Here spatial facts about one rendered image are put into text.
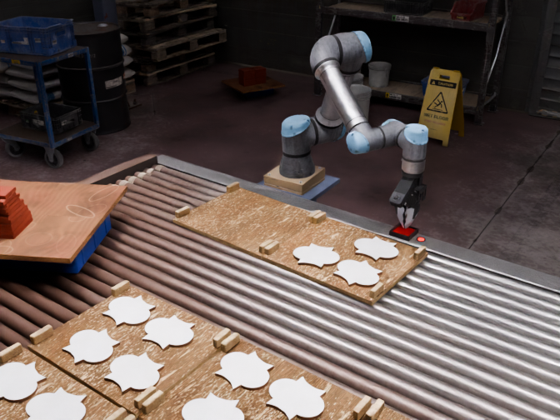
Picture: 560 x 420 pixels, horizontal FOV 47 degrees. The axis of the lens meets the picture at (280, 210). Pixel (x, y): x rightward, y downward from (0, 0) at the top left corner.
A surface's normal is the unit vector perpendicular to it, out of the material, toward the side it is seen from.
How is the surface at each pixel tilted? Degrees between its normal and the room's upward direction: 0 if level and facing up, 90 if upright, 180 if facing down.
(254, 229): 0
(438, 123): 77
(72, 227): 0
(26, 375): 0
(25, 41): 92
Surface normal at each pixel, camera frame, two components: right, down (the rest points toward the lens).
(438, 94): -0.58, 0.11
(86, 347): 0.00, -0.89
